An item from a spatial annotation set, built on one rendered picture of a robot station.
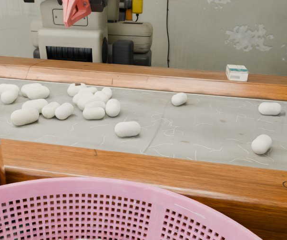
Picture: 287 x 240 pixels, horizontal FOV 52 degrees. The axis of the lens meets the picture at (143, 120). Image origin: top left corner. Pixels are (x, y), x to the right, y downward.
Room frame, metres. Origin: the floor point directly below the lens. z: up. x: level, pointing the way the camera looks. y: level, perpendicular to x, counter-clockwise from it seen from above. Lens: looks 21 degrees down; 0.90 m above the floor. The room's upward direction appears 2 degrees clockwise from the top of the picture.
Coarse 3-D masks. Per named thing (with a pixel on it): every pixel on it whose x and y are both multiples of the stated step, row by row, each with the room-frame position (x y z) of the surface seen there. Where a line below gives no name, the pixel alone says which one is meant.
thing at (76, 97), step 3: (81, 93) 0.45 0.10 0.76; (84, 93) 0.45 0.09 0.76; (87, 93) 0.45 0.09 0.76; (90, 93) 0.45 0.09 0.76; (75, 96) 0.44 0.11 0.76; (78, 96) 0.44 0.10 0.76; (81, 96) 0.44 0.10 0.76; (84, 96) 0.44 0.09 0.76; (87, 96) 0.44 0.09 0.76; (75, 99) 0.44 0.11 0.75; (78, 99) 0.43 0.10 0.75; (75, 102) 0.43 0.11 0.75
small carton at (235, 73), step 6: (228, 66) 0.60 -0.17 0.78; (234, 66) 0.60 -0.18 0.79; (240, 66) 0.60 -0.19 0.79; (228, 72) 0.57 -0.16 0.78; (234, 72) 0.56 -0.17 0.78; (240, 72) 0.55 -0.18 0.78; (246, 72) 0.55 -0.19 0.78; (228, 78) 0.56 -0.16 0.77; (234, 78) 0.56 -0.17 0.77; (240, 78) 0.55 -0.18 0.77; (246, 78) 0.55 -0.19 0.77
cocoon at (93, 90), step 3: (90, 87) 0.48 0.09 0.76; (93, 87) 0.49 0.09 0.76; (81, 90) 0.47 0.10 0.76; (84, 90) 0.47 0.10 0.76; (87, 90) 0.47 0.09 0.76; (90, 90) 0.47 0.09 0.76; (93, 90) 0.48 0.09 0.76; (96, 90) 0.48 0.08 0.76; (78, 93) 0.47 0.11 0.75; (93, 93) 0.48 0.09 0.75
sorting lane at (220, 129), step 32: (0, 96) 0.48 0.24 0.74; (64, 96) 0.49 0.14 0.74; (128, 96) 0.51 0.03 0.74; (160, 96) 0.52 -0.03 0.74; (192, 96) 0.53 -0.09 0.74; (224, 96) 0.53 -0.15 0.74; (0, 128) 0.35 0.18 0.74; (32, 128) 0.35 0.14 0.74; (64, 128) 0.35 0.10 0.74; (96, 128) 0.36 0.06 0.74; (160, 128) 0.37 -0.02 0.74; (192, 128) 0.37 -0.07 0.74; (224, 128) 0.38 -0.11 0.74; (256, 128) 0.38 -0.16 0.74; (224, 160) 0.28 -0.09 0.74; (256, 160) 0.29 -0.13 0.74
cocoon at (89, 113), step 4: (88, 108) 0.39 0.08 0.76; (92, 108) 0.39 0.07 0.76; (96, 108) 0.39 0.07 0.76; (100, 108) 0.39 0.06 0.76; (84, 112) 0.38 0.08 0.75; (88, 112) 0.38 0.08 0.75; (92, 112) 0.38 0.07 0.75; (96, 112) 0.39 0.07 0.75; (100, 112) 0.39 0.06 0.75; (104, 112) 0.39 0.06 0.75; (84, 116) 0.38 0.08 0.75; (88, 116) 0.38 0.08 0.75; (92, 116) 0.38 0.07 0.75; (96, 116) 0.39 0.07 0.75; (100, 116) 0.39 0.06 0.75
